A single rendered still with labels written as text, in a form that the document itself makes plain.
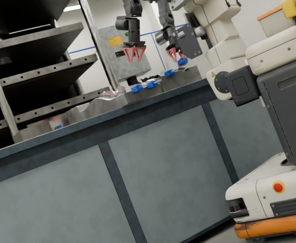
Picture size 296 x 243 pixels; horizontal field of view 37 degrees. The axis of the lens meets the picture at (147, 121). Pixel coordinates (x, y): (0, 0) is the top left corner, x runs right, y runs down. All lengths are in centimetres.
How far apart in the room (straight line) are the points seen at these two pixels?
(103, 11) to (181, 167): 846
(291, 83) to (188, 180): 82
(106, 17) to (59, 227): 874
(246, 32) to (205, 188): 871
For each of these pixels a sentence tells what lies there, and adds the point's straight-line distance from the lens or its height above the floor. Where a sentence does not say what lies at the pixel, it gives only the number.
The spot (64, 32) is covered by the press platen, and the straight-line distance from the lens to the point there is 321.
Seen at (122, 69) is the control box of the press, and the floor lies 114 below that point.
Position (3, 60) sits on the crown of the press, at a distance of 330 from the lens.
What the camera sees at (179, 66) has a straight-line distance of 248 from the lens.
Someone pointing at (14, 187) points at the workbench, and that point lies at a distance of 204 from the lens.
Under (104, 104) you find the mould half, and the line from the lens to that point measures 227.
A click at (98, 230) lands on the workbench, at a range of 213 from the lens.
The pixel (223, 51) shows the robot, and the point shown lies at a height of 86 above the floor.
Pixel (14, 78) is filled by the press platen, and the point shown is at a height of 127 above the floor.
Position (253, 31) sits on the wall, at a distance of 1078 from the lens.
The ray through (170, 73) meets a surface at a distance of 239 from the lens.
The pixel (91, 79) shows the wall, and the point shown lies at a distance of 984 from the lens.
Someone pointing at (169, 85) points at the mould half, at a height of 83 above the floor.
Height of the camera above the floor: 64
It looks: 1 degrees up
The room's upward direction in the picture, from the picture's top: 21 degrees counter-clockwise
